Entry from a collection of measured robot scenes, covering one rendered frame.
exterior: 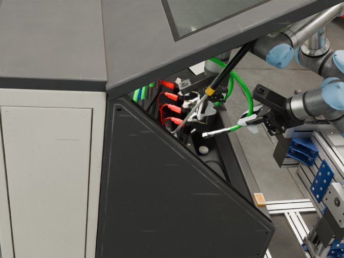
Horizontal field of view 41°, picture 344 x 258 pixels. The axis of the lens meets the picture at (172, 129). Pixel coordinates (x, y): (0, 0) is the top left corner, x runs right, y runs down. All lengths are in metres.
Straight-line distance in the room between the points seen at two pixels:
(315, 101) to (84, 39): 0.64
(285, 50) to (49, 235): 0.88
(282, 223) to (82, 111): 1.76
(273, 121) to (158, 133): 0.39
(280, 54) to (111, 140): 0.58
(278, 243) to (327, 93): 1.40
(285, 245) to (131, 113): 1.61
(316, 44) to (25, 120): 1.25
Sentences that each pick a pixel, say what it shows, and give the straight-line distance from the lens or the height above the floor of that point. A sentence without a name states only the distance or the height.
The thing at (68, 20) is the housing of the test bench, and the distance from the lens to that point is 1.33.
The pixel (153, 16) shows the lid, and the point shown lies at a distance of 1.24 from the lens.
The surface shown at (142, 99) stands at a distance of 1.62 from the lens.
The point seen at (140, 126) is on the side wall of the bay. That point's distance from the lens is 1.16.
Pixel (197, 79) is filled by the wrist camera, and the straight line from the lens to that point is 1.52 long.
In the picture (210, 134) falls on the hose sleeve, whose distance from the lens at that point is 1.53.
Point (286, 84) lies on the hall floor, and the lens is 4.35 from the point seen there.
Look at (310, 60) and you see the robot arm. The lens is 2.04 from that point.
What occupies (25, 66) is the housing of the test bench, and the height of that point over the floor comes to 1.50.
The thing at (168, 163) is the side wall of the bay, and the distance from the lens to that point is 1.25.
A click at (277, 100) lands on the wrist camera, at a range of 1.38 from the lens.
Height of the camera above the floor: 2.07
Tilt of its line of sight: 37 degrees down
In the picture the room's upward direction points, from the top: 10 degrees clockwise
